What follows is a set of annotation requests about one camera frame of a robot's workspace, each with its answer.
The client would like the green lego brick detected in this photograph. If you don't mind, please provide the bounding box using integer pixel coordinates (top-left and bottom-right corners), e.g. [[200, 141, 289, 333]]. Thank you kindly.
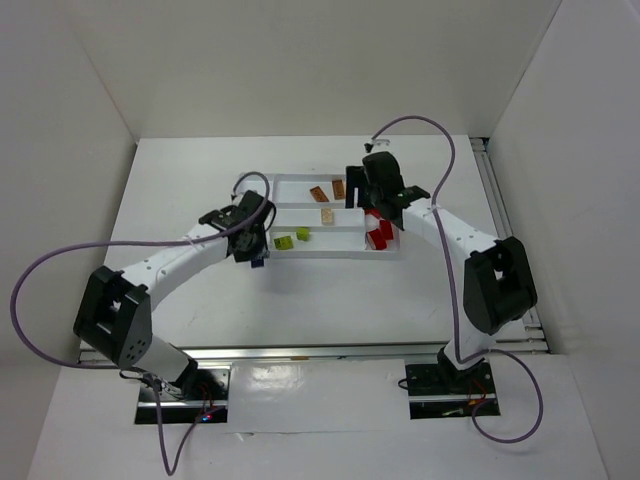
[[273, 235, 294, 251], [296, 227, 311, 242]]

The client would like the red cross lego brick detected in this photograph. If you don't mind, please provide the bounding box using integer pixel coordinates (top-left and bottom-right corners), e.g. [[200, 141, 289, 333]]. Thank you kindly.
[[366, 220, 395, 251]]

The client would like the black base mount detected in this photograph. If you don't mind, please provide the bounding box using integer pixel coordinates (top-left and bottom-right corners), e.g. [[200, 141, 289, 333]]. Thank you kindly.
[[119, 367, 231, 425], [397, 361, 501, 420]]

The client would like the white divided sorting tray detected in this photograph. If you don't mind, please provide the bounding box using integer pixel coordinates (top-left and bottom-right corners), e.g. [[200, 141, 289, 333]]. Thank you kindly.
[[266, 173, 401, 260]]

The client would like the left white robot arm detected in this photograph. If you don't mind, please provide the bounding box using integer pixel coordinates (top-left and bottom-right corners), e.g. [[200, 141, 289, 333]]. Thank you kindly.
[[73, 191, 276, 398]]

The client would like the purple lego brick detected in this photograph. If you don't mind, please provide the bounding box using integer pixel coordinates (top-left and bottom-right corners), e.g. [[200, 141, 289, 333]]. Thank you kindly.
[[250, 255, 268, 269]]

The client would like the brown lego plate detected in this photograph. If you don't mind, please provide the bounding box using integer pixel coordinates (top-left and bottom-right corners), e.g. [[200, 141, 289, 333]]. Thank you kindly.
[[331, 178, 346, 200]]

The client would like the red and brown lego stack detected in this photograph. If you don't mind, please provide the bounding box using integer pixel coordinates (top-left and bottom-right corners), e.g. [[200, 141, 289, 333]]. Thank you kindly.
[[310, 186, 329, 203]]

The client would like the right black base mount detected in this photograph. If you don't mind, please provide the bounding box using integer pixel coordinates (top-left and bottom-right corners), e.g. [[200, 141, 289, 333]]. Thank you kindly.
[[397, 361, 501, 420]]

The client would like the aluminium rail front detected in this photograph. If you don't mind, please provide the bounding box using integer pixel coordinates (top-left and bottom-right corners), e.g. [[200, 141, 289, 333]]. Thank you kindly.
[[77, 340, 551, 364]]

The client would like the aluminium rail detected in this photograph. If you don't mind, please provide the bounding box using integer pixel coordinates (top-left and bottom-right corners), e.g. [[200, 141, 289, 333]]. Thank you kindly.
[[77, 340, 551, 364], [470, 137, 550, 355]]

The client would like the aluminium rail right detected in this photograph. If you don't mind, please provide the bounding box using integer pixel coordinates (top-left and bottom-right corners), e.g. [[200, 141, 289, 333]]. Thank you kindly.
[[470, 137, 550, 355]]

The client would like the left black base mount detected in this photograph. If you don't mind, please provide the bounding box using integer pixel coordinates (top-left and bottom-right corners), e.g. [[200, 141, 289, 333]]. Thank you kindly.
[[119, 367, 231, 425]]

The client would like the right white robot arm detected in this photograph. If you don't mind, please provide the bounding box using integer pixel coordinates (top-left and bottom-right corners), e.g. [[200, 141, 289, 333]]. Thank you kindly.
[[345, 141, 538, 385]]

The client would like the tan lego plate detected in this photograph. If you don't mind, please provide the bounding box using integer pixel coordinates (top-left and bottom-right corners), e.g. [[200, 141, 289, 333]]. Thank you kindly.
[[320, 208, 334, 226]]

